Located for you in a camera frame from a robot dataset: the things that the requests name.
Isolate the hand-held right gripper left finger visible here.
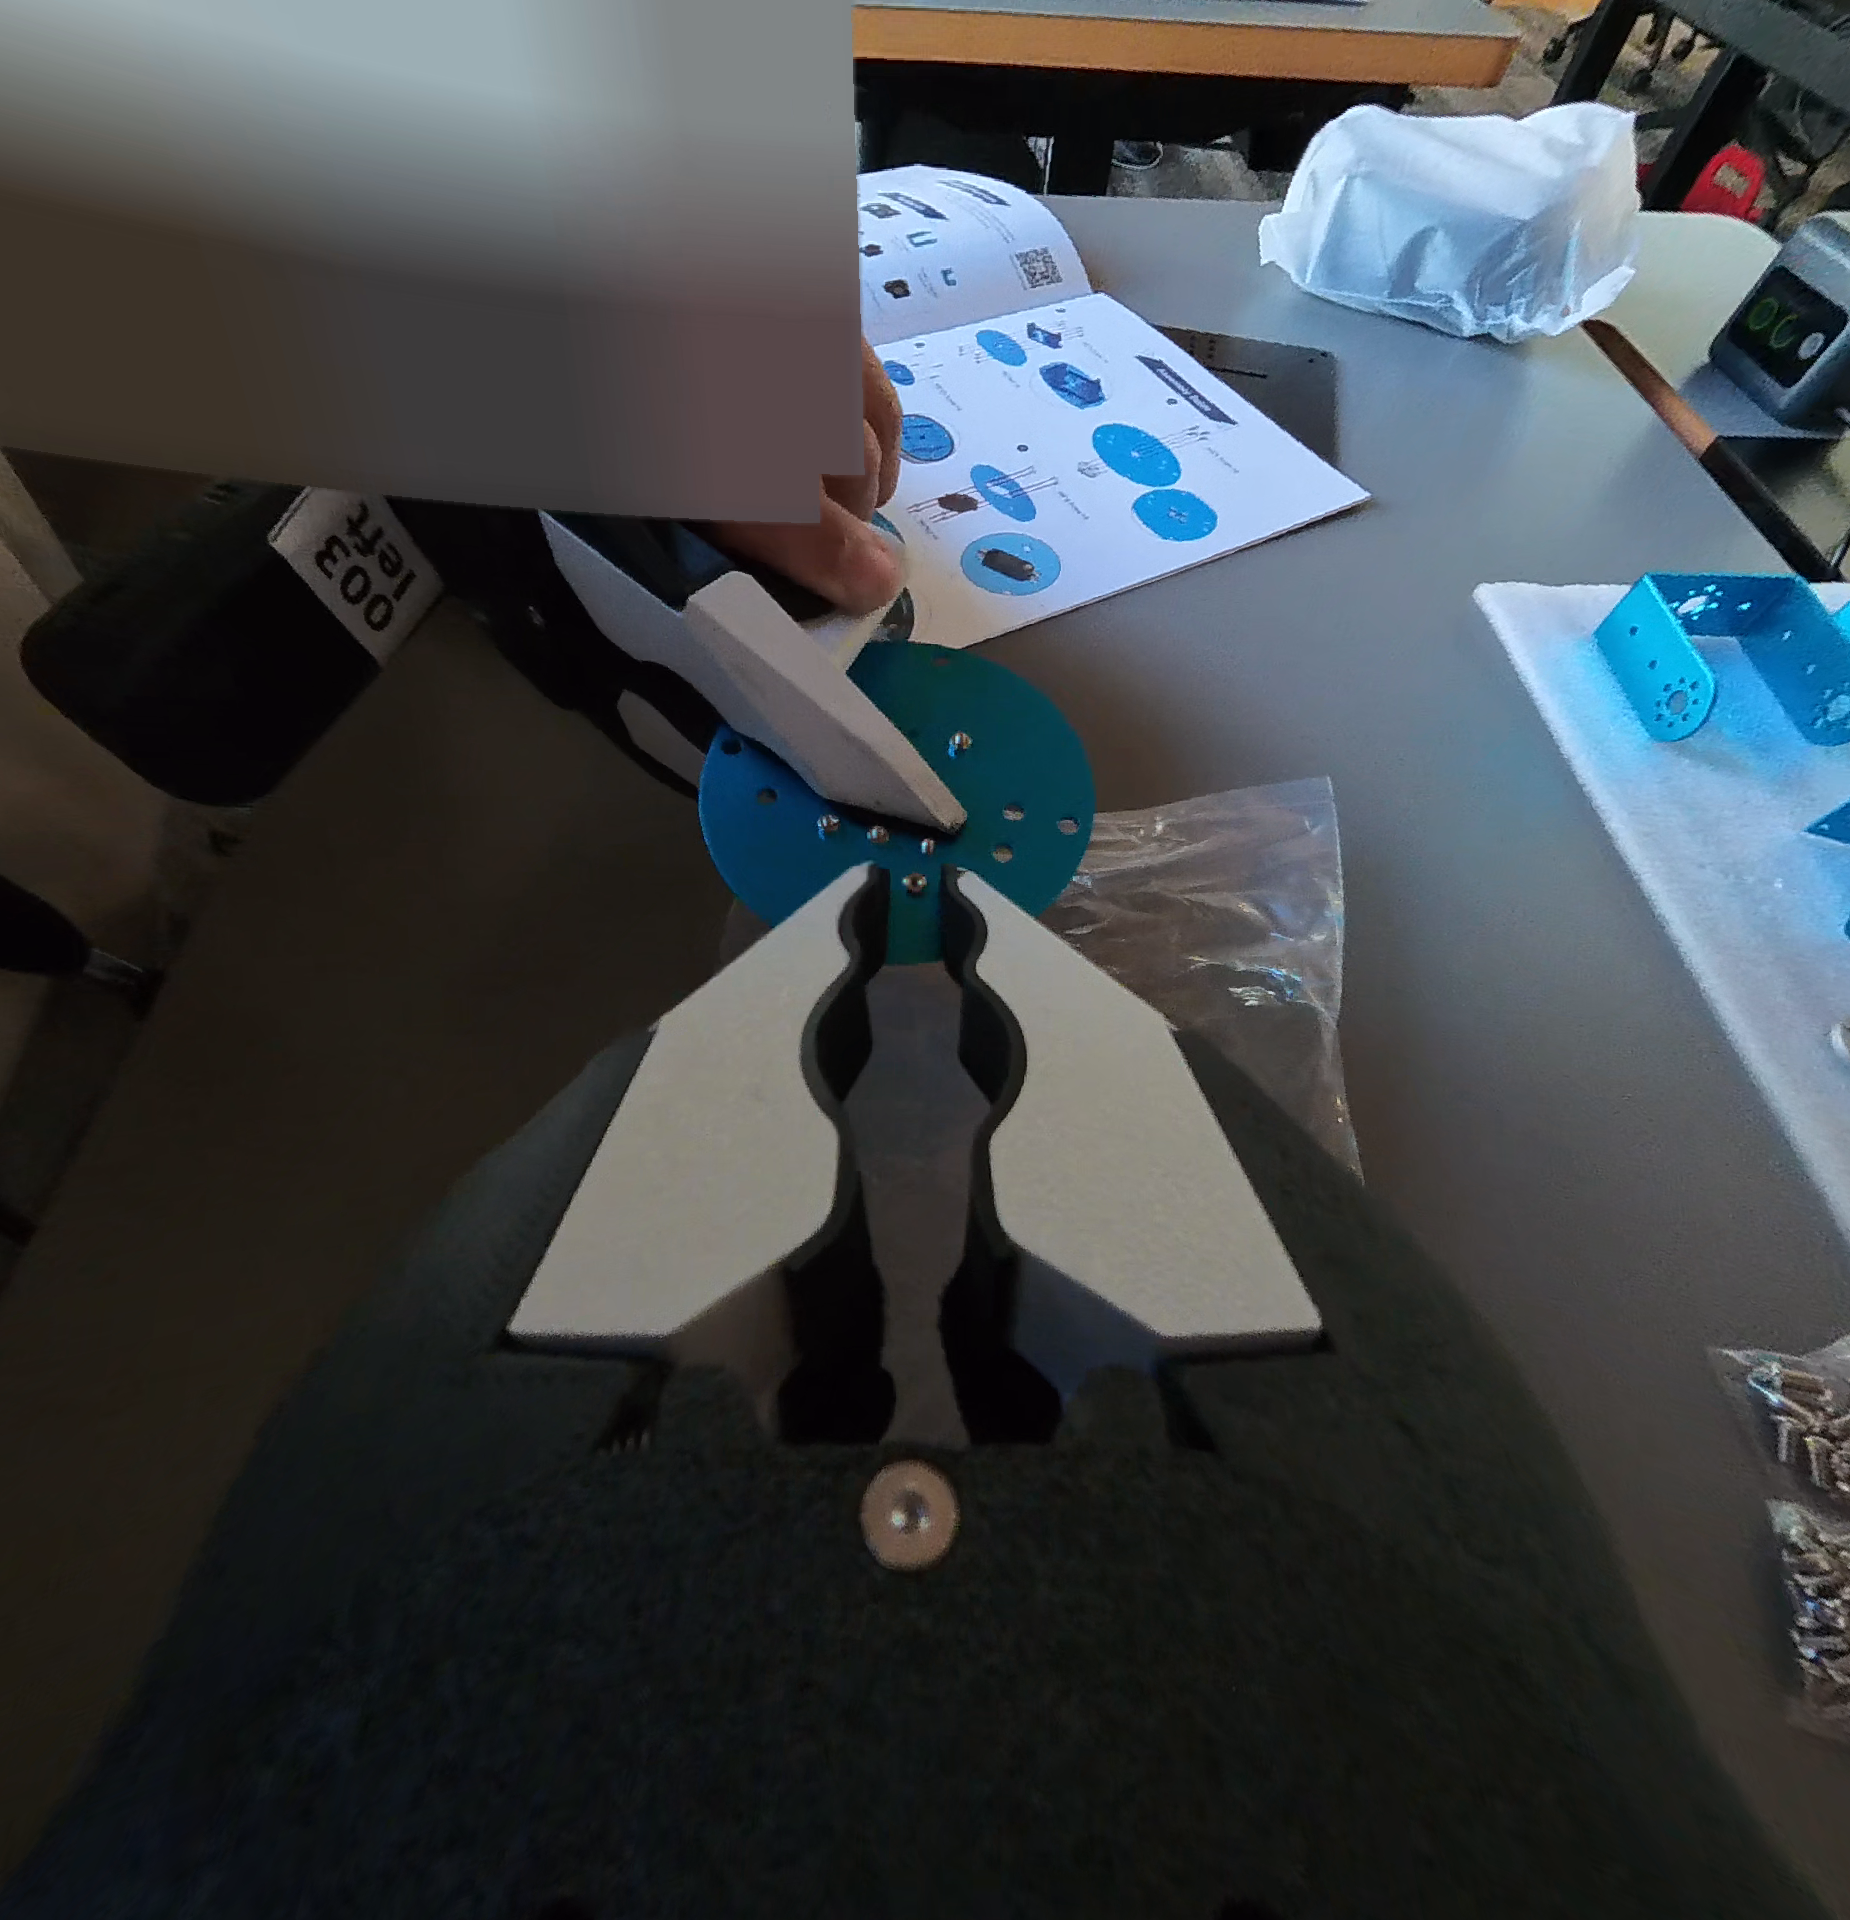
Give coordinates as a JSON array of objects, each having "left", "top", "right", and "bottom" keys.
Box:
[{"left": 504, "top": 864, "right": 903, "bottom": 1343}]

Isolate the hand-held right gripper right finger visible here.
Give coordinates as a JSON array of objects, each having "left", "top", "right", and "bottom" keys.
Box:
[{"left": 945, "top": 866, "right": 1325, "bottom": 1392}]

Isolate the white foam sheet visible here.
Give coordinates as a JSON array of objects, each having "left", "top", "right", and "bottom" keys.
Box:
[{"left": 1471, "top": 573, "right": 1850, "bottom": 1295}]

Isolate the person's left hand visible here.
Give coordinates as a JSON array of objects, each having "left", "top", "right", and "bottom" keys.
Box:
[{"left": 711, "top": 342, "right": 906, "bottom": 606}]

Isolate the wooden edged desk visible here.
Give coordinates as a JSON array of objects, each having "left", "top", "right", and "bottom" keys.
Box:
[{"left": 854, "top": 0, "right": 1519, "bottom": 96}]

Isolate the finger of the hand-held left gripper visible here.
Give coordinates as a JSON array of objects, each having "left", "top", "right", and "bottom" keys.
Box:
[
  {"left": 618, "top": 678, "right": 715, "bottom": 755},
  {"left": 534, "top": 509, "right": 973, "bottom": 840}
]

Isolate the clear plastic bag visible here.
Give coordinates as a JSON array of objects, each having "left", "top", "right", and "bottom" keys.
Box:
[{"left": 850, "top": 775, "right": 1362, "bottom": 1276}]

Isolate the grey device with green display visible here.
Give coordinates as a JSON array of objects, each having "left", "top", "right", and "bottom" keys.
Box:
[{"left": 1708, "top": 213, "right": 1850, "bottom": 441}]

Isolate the pile of screw bags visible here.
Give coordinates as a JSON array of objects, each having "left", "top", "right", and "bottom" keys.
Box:
[{"left": 1708, "top": 1331, "right": 1850, "bottom": 1754}]

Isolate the white instruction booklet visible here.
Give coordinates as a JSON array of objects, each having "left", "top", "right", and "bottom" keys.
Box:
[{"left": 857, "top": 169, "right": 1374, "bottom": 655}]

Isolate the blue round metal plate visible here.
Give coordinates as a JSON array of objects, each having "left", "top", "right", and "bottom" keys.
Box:
[{"left": 698, "top": 643, "right": 1093, "bottom": 963}]

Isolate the white plastic wrapped bundle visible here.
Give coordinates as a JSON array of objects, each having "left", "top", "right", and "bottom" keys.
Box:
[{"left": 1258, "top": 100, "right": 1643, "bottom": 348}]

